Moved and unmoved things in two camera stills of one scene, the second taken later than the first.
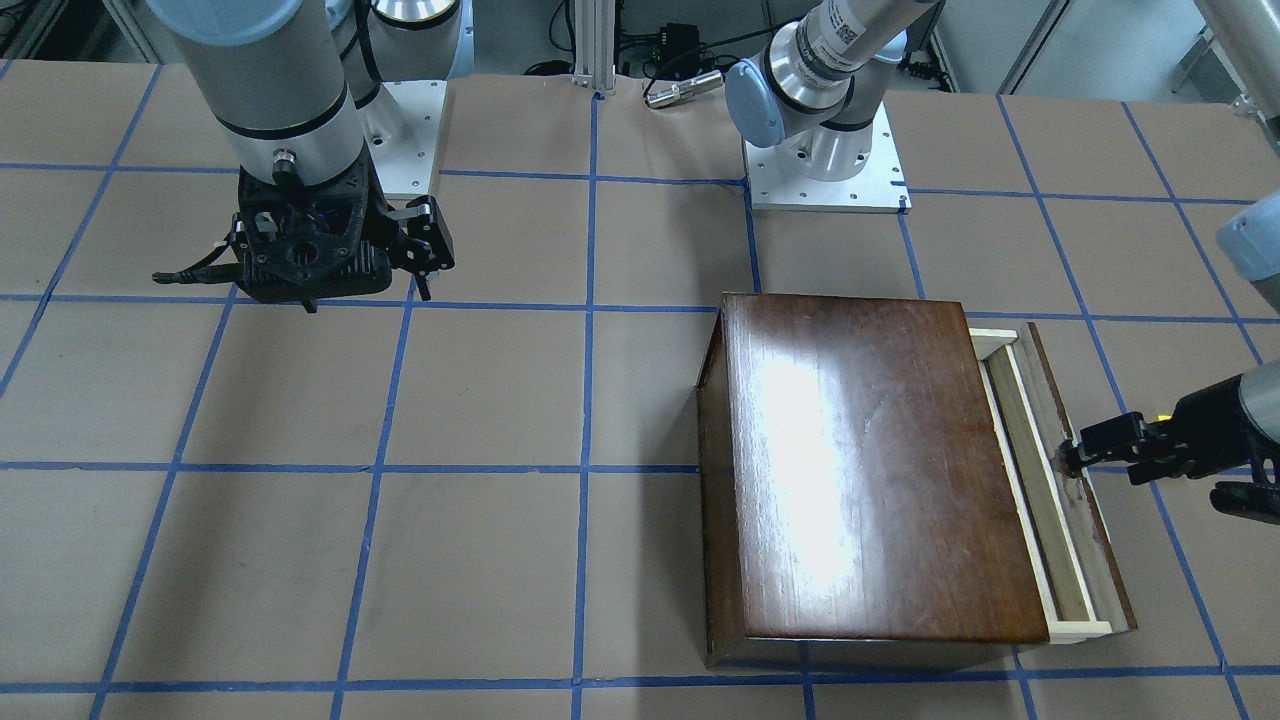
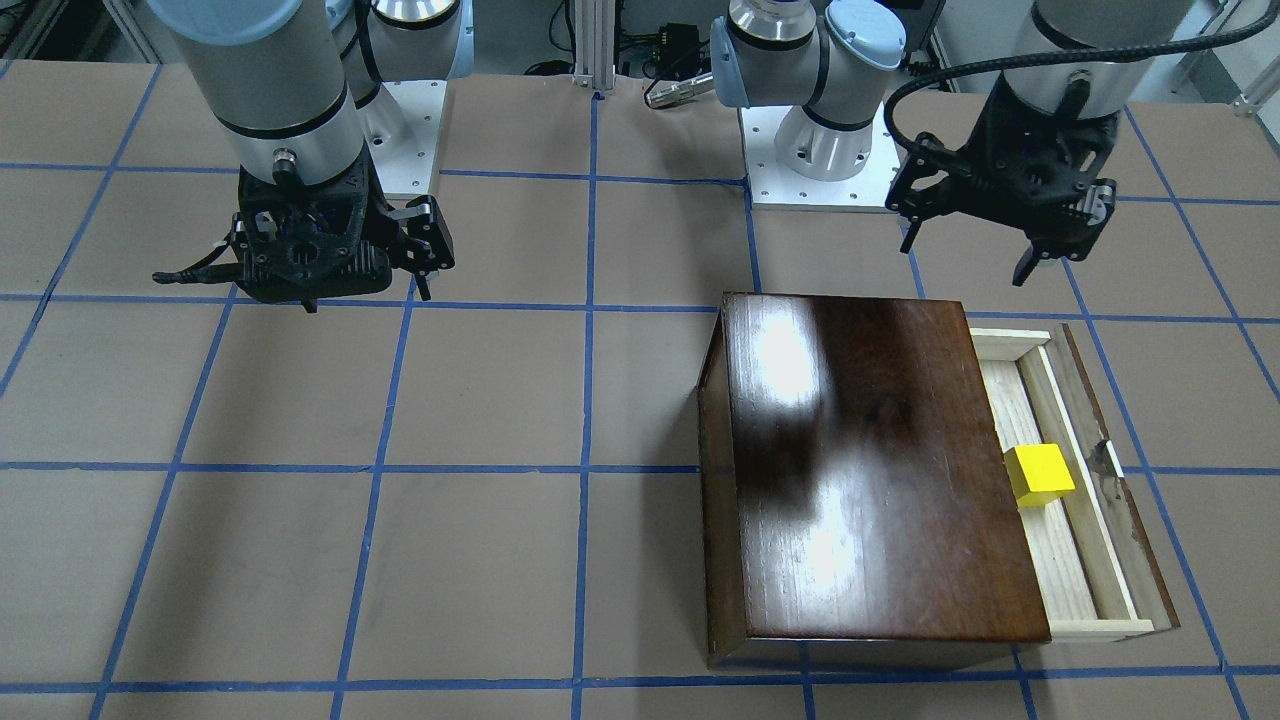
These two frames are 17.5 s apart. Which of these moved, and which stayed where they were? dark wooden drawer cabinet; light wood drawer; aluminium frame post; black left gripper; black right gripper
Moved: light wood drawer; black left gripper
Stayed: dark wooden drawer cabinet; aluminium frame post; black right gripper
